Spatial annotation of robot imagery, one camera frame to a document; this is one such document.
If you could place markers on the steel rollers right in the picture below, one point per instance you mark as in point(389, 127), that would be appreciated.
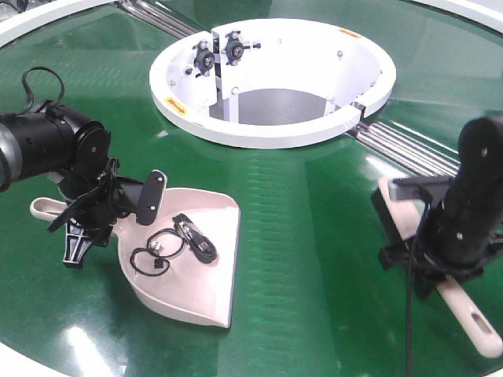
point(409, 149)

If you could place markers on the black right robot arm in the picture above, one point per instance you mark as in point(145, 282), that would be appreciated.
point(459, 231)

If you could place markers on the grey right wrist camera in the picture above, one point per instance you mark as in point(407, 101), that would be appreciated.
point(428, 189)

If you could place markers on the pink plastic dustpan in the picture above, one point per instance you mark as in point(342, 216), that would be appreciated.
point(164, 272)

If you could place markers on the beige hand brush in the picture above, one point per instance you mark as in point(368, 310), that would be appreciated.
point(405, 217)

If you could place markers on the white outer conveyor rim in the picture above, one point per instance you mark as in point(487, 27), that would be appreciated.
point(482, 12)

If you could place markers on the steel rollers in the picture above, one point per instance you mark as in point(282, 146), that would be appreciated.
point(409, 149)
point(158, 16)

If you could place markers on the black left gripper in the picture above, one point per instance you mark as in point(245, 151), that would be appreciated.
point(93, 207)

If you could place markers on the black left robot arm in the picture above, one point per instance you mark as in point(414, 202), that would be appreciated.
point(51, 137)

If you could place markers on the black bearing block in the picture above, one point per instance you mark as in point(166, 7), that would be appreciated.
point(204, 60)
point(235, 48)

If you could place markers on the left black bearing block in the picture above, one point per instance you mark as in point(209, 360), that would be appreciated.
point(204, 60)

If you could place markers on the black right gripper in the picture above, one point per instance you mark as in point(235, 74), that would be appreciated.
point(429, 272)

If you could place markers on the steel rollers back left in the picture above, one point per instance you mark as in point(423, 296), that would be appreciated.
point(158, 16)

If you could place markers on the right black bearing block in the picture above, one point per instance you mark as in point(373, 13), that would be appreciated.
point(235, 48)

